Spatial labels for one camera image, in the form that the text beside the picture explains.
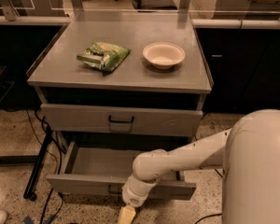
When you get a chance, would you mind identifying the grey drawer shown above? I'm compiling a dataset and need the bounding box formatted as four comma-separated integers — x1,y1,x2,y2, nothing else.
47,142,196,200
41,104,203,137

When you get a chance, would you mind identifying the white paper bowl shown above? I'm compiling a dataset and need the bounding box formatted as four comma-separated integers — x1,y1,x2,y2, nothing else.
143,42,186,70

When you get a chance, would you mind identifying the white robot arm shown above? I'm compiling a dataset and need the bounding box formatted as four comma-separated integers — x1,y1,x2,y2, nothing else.
122,109,280,224

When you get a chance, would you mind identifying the green snack bag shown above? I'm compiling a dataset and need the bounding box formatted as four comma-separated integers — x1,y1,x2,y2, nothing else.
77,42,131,73

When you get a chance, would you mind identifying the black floor cable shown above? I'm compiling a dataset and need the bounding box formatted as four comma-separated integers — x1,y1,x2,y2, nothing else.
25,109,64,224
194,168,224,224

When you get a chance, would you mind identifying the black floor cable right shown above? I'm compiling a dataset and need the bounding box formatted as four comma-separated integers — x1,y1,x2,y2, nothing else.
194,168,224,224

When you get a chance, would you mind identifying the grey top drawer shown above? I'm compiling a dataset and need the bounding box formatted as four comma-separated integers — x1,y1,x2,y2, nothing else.
41,104,203,137

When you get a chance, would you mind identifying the black floor cable left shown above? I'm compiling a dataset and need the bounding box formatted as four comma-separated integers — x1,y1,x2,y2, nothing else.
25,109,64,224

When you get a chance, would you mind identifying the black table leg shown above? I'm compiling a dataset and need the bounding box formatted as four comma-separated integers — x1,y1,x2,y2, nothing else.
23,126,52,202

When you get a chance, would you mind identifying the white horizontal rail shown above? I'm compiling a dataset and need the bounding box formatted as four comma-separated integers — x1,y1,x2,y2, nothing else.
192,19,280,30

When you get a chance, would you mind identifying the grey drawer cabinet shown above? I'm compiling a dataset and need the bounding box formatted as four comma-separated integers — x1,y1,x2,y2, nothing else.
28,11,212,144

